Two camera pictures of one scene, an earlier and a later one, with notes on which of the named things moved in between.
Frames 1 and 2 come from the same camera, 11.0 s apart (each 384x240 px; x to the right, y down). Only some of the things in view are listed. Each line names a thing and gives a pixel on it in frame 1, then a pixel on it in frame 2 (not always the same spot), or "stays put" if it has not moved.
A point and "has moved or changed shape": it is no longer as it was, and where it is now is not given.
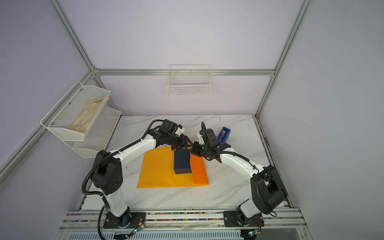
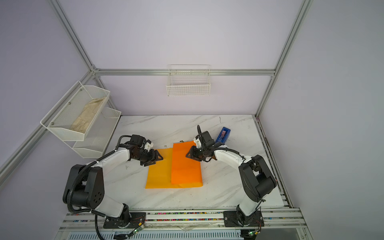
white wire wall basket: x=184 y=80 stays put
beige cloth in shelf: x=83 y=120 stays put
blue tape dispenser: x=223 y=135 stays put
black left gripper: x=183 y=139 to x=153 y=157
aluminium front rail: x=275 y=219 stays put
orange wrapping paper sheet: x=157 y=170 has moved or changed shape
